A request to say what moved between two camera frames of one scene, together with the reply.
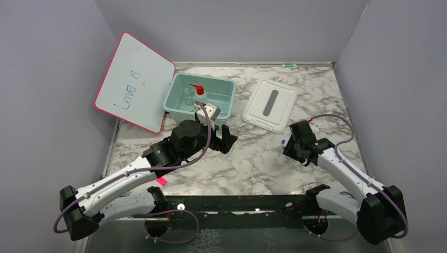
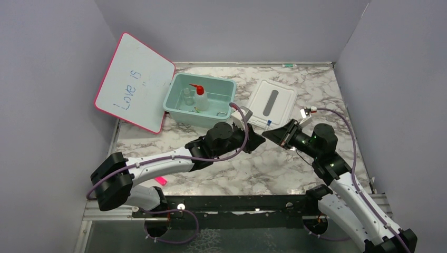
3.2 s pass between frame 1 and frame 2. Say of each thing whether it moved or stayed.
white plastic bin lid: stayed
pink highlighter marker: stayed
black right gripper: moved
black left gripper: moved
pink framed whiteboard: stayed
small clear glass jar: stayed
